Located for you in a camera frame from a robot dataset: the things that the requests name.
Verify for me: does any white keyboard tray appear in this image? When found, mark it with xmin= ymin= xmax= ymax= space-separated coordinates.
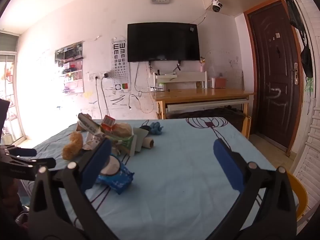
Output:
xmin=167 ymin=98 xmax=248 ymax=112

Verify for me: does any wooden desk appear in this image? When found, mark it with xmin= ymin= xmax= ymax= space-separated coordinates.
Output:
xmin=151 ymin=88 xmax=257 ymax=140

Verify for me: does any orange box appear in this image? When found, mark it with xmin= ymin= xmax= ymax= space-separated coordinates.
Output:
xmin=101 ymin=115 xmax=115 ymax=132

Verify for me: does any brown plush toy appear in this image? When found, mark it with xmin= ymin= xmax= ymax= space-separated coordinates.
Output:
xmin=62 ymin=131 xmax=84 ymax=160

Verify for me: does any white green toothpaste box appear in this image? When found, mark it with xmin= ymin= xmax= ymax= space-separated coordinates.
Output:
xmin=77 ymin=113 xmax=103 ymax=134

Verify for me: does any black cable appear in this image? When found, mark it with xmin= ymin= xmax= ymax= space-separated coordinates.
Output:
xmin=95 ymin=76 xmax=110 ymax=119

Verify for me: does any white security camera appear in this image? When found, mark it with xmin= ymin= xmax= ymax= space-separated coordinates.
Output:
xmin=211 ymin=0 xmax=224 ymax=13

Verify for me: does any dark brown door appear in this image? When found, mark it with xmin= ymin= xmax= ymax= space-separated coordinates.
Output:
xmin=244 ymin=0 xmax=304 ymax=157

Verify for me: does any grey card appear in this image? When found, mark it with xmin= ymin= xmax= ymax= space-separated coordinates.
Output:
xmin=132 ymin=127 xmax=149 ymax=153

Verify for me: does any window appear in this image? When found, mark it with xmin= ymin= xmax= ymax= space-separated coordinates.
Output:
xmin=0 ymin=30 xmax=25 ymax=145

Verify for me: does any wall poster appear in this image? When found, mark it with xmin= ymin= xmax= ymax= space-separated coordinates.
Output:
xmin=54 ymin=40 xmax=85 ymax=94

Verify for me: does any white round cup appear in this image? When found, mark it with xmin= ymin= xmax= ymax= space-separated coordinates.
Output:
xmin=100 ymin=155 xmax=122 ymax=176

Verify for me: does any metal door handle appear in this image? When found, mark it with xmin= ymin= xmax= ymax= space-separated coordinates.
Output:
xmin=291 ymin=62 xmax=300 ymax=85

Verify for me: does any green white carton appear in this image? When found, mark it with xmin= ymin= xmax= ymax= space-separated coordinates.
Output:
xmin=114 ymin=134 xmax=138 ymax=157

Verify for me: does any white desk shelf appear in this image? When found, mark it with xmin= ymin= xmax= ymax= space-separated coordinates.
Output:
xmin=153 ymin=71 xmax=208 ymax=90

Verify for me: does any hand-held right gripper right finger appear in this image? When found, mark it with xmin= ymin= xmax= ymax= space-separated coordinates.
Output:
xmin=207 ymin=138 xmax=298 ymax=240

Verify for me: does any clear plastic wrapper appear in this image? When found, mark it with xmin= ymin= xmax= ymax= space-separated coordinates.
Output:
xmin=82 ymin=132 xmax=100 ymax=150

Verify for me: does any brown paper ball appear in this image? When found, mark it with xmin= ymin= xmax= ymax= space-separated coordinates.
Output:
xmin=114 ymin=123 xmax=133 ymax=138

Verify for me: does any eye chart poster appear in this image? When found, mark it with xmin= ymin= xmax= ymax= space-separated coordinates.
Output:
xmin=111 ymin=38 xmax=131 ymax=92

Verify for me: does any black wall television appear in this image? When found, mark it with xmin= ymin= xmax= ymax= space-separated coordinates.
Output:
xmin=127 ymin=23 xmax=201 ymax=63

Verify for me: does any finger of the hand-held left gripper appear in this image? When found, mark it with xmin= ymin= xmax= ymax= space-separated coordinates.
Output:
xmin=5 ymin=145 xmax=37 ymax=157
xmin=17 ymin=157 xmax=56 ymax=172

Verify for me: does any black hanging bag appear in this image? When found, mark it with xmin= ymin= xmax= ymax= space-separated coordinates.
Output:
xmin=285 ymin=0 xmax=306 ymax=30

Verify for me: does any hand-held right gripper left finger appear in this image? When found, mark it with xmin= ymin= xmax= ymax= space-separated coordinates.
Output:
xmin=28 ymin=137 xmax=120 ymax=240

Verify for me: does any light blue printed tablecloth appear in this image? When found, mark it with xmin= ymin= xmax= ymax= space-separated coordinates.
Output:
xmin=32 ymin=117 xmax=299 ymax=240

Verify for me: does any dark hanging bag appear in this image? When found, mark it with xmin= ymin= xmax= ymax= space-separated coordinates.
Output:
xmin=300 ymin=31 xmax=314 ymax=78

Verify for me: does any blue snack packet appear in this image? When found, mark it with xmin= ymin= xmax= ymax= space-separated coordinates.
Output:
xmin=96 ymin=164 xmax=134 ymax=195

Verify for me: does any white louvered closet door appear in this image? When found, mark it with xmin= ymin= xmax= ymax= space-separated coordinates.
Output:
xmin=291 ymin=0 xmax=320 ymax=225

